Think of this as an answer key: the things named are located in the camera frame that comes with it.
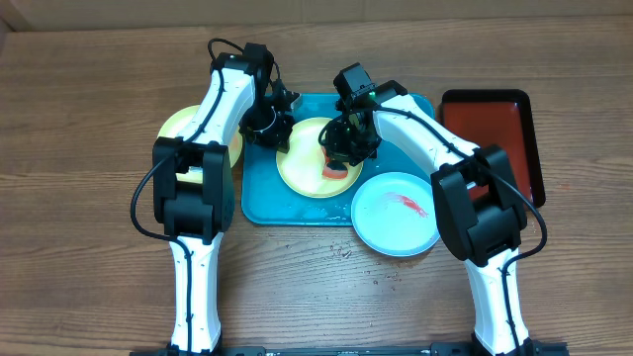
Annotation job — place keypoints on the light blue plate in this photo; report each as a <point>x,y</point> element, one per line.
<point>393,213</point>

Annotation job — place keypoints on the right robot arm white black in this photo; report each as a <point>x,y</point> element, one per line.
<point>479,211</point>

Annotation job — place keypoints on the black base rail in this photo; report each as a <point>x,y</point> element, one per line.
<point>531,348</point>

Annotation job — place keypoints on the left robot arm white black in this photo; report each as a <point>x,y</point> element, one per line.
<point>193,194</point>

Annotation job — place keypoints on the red black lacquer tray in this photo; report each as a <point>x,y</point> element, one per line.
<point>502,117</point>

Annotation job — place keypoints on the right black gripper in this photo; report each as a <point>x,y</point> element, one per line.
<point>343,153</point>

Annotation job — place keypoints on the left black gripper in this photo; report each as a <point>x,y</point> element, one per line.
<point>278,138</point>

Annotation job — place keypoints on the yellow plate with ketchup spot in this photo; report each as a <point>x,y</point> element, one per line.
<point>178,121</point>

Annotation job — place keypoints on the red wet sponge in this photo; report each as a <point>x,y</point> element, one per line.
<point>333,169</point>

